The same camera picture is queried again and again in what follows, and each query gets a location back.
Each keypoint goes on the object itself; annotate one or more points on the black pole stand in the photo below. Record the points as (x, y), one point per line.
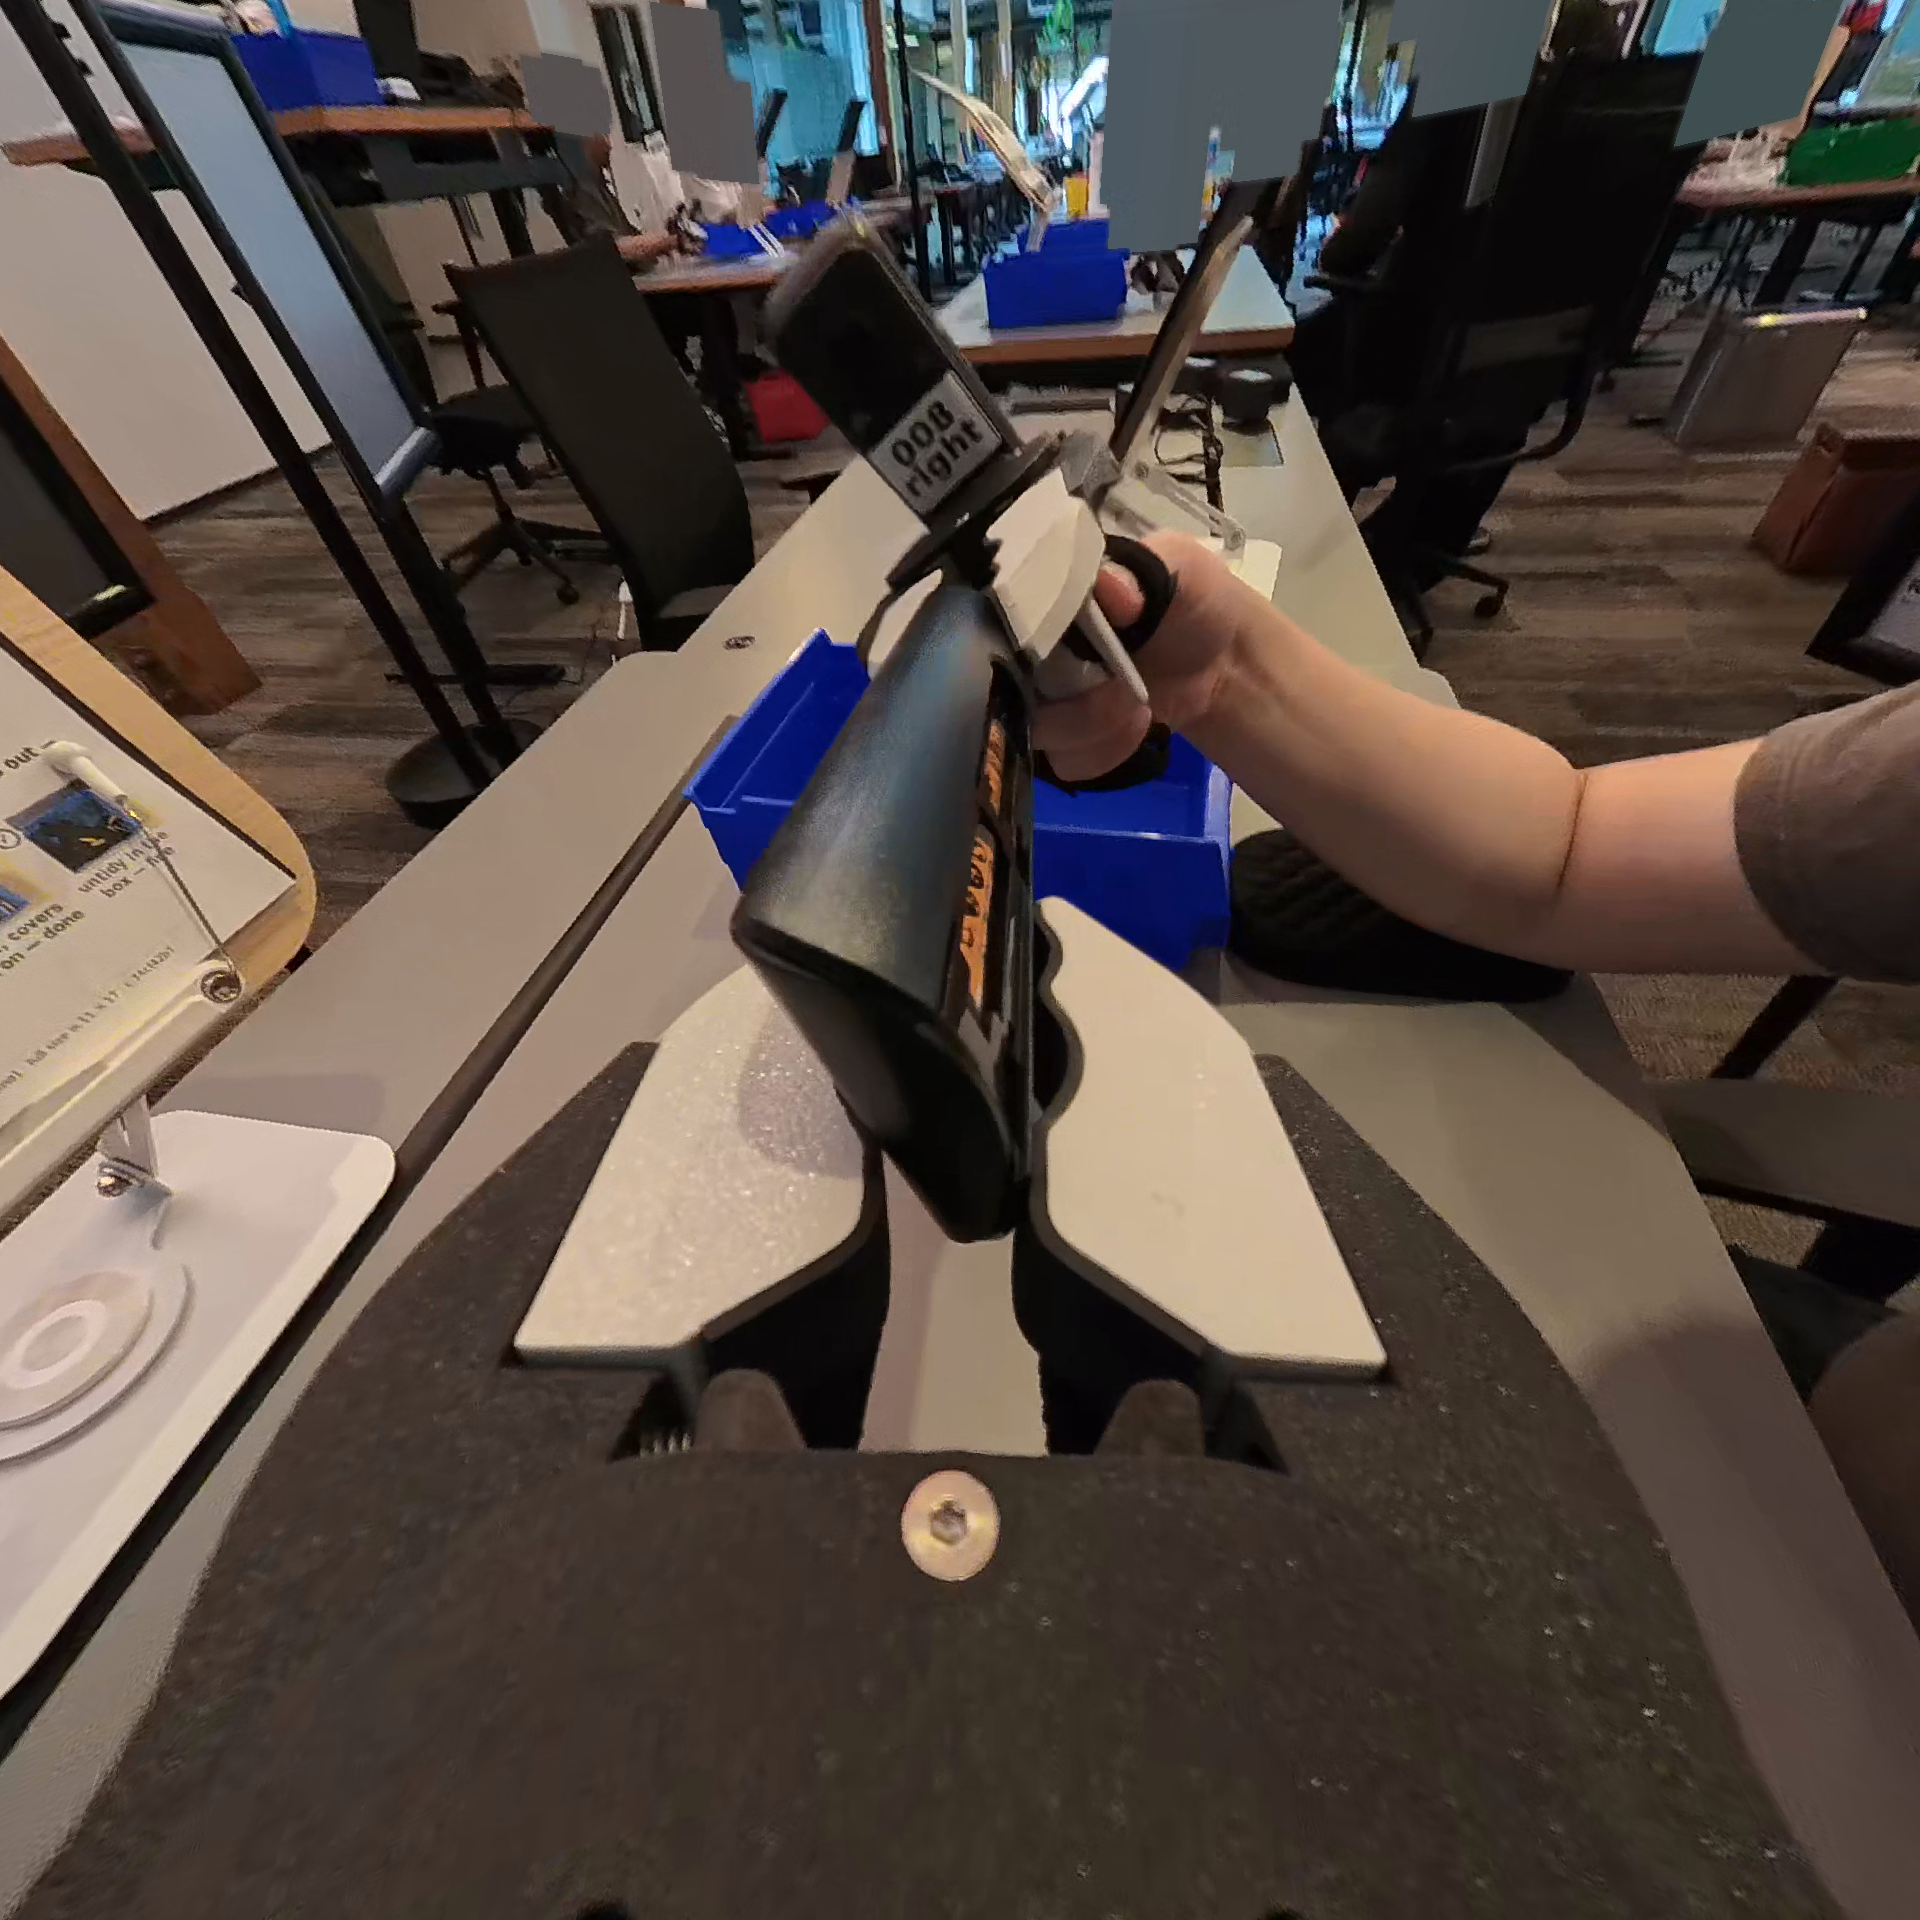
(181, 285)

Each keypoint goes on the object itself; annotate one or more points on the person's right forearm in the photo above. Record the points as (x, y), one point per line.
(1470, 795)

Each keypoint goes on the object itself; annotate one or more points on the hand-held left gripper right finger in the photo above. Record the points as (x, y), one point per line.
(1201, 1200)

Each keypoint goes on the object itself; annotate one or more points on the wooden background desk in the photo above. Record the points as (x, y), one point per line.
(392, 125)

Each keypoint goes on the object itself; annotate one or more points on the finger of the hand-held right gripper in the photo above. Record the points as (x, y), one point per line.
(908, 619)
(1065, 586)

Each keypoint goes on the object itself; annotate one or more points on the black office chair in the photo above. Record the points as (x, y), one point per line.
(615, 405)
(1486, 300)

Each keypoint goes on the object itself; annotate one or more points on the orange black battery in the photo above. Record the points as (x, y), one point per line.
(976, 947)
(988, 804)

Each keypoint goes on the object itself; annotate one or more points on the black display panel stand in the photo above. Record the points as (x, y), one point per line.
(271, 210)

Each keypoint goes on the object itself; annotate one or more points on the red bin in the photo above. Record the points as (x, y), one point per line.
(785, 410)

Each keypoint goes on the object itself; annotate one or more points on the brown cardboard box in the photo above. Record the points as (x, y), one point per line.
(1845, 497)

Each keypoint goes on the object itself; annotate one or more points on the blue storage box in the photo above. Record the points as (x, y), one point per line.
(310, 69)
(1057, 284)

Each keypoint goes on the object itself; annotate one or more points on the black floor sign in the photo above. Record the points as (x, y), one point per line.
(55, 527)

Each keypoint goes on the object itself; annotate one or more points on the green crate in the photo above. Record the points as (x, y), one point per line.
(1855, 151)

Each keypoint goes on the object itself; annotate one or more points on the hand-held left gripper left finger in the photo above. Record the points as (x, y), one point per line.
(674, 1231)

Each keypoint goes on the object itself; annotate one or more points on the instruction sheet on stand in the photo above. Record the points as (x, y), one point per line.
(121, 900)

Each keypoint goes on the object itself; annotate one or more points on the silver trash can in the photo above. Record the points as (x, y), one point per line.
(1772, 375)

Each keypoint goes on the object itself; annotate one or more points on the person's right hand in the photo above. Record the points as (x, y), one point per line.
(1217, 675)

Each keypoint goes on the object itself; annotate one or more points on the black remote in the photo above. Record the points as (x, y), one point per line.
(885, 900)

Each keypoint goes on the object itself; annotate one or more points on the blue plastic bin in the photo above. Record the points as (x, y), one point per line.
(780, 767)

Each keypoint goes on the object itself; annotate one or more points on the wooden pillar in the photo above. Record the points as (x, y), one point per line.
(165, 586)

